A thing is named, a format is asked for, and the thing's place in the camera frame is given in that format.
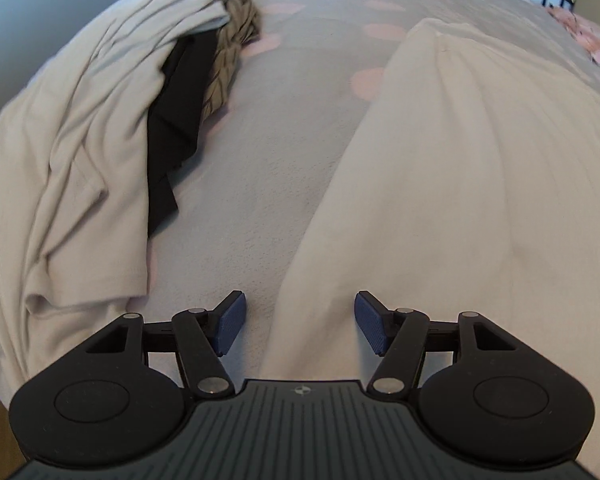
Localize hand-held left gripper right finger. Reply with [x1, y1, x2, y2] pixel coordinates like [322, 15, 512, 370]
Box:
[355, 290, 528, 400]

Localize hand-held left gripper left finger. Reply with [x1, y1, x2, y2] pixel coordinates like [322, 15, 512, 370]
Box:
[75, 290, 247, 400]

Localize white t-shirt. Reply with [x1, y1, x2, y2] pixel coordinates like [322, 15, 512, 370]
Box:
[265, 17, 600, 480]

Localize bed with polka dot cover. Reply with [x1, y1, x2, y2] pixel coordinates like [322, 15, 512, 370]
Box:
[0, 0, 600, 411]

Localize black cloth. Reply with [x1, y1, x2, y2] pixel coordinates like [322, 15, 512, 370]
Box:
[147, 35, 220, 238]

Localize white garment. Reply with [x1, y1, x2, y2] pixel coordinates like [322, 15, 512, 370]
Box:
[0, 0, 246, 318]

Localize beige striped cloth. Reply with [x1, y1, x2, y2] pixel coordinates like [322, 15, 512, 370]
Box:
[200, 0, 263, 128]

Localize pink crumpled blanket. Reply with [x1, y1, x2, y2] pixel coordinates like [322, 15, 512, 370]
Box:
[546, 6, 600, 73]

